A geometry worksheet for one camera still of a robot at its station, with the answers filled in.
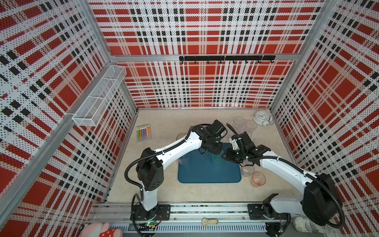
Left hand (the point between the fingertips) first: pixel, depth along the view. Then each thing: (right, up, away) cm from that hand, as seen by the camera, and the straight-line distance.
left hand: (218, 149), depth 81 cm
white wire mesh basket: (-80, +22, +13) cm, 84 cm away
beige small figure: (-8, -33, -11) cm, 35 cm away
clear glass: (+19, -14, +7) cm, 25 cm away
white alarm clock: (+38, +18, +30) cm, 52 cm away
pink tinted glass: (+23, -18, +3) cm, 30 cm away
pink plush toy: (-56, -33, -16) cm, 66 cm away
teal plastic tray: (-5, -12, +7) cm, 15 cm away
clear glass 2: (+20, +16, +30) cm, 39 cm away
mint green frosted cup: (0, -8, +8) cm, 11 cm away
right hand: (+4, -5, +2) cm, 7 cm away
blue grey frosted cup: (-18, -7, +4) cm, 20 cm away
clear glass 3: (+28, +13, +25) cm, 40 cm away
